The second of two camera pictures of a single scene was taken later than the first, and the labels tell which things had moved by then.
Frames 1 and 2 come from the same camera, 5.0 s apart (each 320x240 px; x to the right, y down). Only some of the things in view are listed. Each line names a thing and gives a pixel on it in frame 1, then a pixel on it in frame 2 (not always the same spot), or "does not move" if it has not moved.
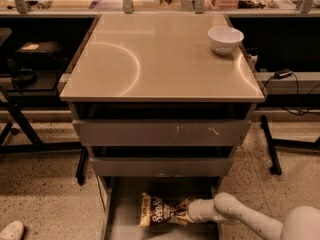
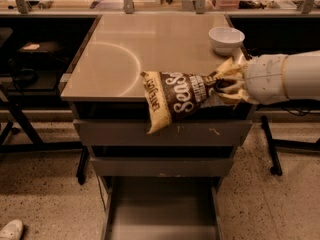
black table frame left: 36,145 does not move
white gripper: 196,210 → 265,79
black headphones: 22,76 does not move
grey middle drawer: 199,166 does not move
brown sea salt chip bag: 156,211 → 170,96
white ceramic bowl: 224,40 does not move
